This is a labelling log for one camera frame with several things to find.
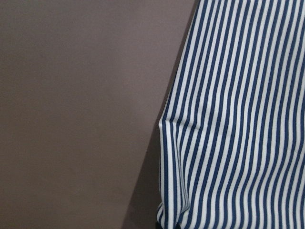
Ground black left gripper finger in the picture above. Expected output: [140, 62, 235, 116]
[155, 222, 161, 229]

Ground striped polo shirt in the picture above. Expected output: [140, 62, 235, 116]
[157, 0, 305, 229]

